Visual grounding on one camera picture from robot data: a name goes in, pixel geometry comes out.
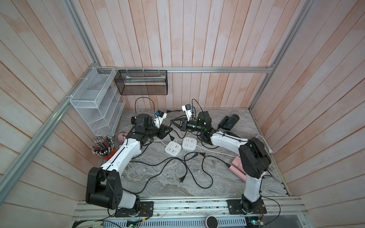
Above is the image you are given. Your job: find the white power strip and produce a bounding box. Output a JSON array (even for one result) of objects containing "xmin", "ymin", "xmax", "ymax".
[
  {"xmin": 164, "ymin": 141, "xmax": 182, "ymax": 157},
  {"xmin": 182, "ymin": 137, "xmax": 197, "ymax": 152}
]

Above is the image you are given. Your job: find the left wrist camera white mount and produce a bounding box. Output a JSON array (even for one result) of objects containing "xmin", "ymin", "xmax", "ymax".
[{"xmin": 154, "ymin": 110, "xmax": 167, "ymax": 129}]

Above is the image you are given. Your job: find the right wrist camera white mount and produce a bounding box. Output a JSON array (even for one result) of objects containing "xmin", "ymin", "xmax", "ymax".
[{"xmin": 182, "ymin": 104, "xmax": 194, "ymax": 121}]

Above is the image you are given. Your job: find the pink hair dryer left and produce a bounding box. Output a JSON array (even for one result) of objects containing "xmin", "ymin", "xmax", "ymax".
[{"xmin": 117, "ymin": 133, "xmax": 127, "ymax": 143}]

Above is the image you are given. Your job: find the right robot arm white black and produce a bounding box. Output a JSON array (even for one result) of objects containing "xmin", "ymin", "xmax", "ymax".
[{"xmin": 171, "ymin": 111, "xmax": 271, "ymax": 215}]

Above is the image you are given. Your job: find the far white power strip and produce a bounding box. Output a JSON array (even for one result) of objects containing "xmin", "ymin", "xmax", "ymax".
[{"xmin": 182, "ymin": 137, "xmax": 197, "ymax": 152}]

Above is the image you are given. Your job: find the white wire shelf rack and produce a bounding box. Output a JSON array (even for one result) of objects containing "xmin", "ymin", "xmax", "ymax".
[{"xmin": 70, "ymin": 67, "xmax": 125, "ymax": 136}]

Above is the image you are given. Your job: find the pink dryer black cord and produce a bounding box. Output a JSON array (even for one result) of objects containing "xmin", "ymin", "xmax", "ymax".
[{"xmin": 183, "ymin": 151, "xmax": 232, "ymax": 189}]

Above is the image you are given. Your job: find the dark green hair dryer copper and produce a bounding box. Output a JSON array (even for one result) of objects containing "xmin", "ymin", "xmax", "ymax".
[{"xmin": 226, "ymin": 132, "xmax": 241, "ymax": 138}]

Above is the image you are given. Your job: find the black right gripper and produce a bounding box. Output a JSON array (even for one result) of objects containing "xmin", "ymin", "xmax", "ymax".
[{"xmin": 171, "ymin": 118, "xmax": 205, "ymax": 135}]

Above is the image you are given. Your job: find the near white power strip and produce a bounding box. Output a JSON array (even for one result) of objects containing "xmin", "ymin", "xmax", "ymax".
[{"xmin": 164, "ymin": 141, "xmax": 182, "ymax": 157}]

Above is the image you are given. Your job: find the red cup of pencils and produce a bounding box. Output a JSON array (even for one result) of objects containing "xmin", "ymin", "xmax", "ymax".
[{"xmin": 90, "ymin": 136, "xmax": 117, "ymax": 161}]

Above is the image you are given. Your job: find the black cord with plug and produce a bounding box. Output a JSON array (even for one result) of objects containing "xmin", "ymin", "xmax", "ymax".
[{"xmin": 122, "ymin": 136, "xmax": 189, "ymax": 194}]

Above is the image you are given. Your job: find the black round sensor puck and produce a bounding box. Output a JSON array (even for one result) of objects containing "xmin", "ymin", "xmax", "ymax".
[{"xmin": 204, "ymin": 216, "xmax": 219, "ymax": 228}]

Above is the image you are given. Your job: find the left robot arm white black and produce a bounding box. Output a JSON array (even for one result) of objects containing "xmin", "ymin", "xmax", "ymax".
[{"xmin": 86, "ymin": 110, "xmax": 172, "ymax": 214}]

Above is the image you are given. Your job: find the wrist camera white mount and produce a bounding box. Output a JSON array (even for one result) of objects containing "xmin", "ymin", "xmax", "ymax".
[
  {"xmin": 182, "ymin": 104, "xmax": 194, "ymax": 121},
  {"xmin": 154, "ymin": 110, "xmax": 167, "ymax": 129}
]

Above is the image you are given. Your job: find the pink folded hair dryer right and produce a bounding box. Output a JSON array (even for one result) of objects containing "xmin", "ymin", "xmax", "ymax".
[{"xmin": 229, "ymin": 157, "xmax": 247, "ymax": 182}]

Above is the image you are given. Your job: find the dark green folded hair dryer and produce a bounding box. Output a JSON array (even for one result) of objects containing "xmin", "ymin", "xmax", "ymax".
[{"xmin": 218, "ymin": 114, "xmax": 240, "ymax": 131}]

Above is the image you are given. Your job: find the black mesh wall basket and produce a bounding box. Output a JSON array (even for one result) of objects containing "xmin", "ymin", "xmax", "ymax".
[{"xmin": 114, "ymin": 69, "xmax": 168, "ymax": 96}]

